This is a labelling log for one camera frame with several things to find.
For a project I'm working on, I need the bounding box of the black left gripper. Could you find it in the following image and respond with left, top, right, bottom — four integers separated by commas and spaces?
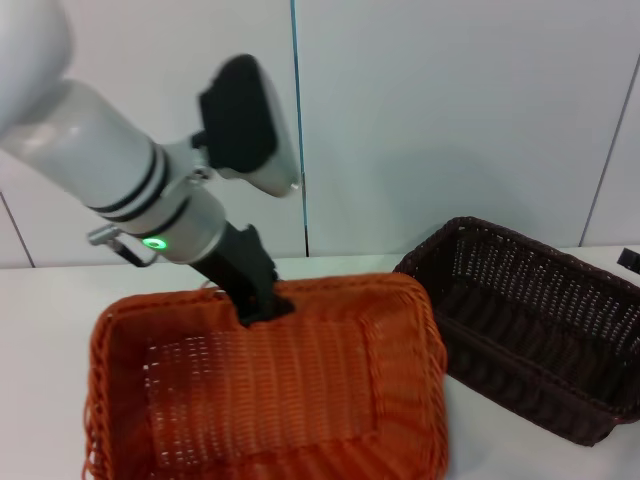
192, 221, 297, 329

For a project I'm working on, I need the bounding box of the orange woven plastic basket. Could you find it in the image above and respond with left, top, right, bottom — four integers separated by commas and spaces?
79, 272, 450, 480

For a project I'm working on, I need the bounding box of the grey cable with metal connector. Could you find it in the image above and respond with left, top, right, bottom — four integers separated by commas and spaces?
87, 224, 157, 269

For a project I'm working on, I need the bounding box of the dark brown woven basket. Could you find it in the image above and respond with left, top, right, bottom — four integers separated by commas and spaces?
392, 215, 640, 448

